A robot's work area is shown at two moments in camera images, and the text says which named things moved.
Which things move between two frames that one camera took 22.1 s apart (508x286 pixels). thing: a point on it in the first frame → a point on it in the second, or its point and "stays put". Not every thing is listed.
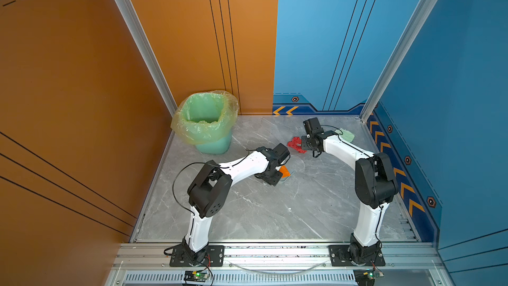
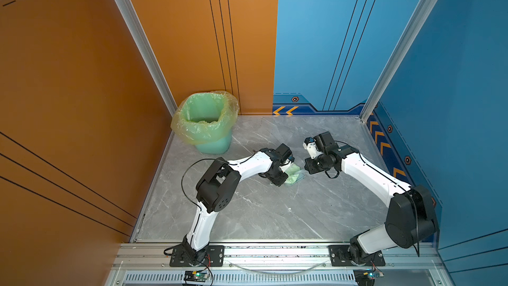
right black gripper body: [306, 143] → [316, 165]
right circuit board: [366, 277] stays put
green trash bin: [217, 146] stays put
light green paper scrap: [346, 135] → [292, 172]
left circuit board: [196, 276] stays put
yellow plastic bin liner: [204, 117] stays put
